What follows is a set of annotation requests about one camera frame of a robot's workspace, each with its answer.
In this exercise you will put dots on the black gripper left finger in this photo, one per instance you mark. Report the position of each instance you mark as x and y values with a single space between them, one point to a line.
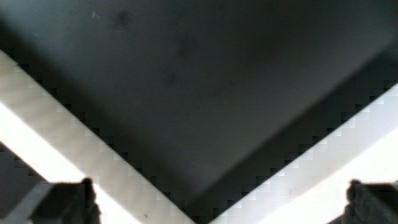
59 203

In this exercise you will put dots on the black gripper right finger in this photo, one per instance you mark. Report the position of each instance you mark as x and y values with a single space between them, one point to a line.
371 207

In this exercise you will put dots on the white right wall rail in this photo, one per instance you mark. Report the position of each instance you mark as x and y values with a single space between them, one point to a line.
300 197

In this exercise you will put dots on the white wall rail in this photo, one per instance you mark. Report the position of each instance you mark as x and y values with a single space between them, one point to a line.
69 156
300 197

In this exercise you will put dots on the white front wall rail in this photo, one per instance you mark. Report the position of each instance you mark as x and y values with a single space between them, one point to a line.
69 156

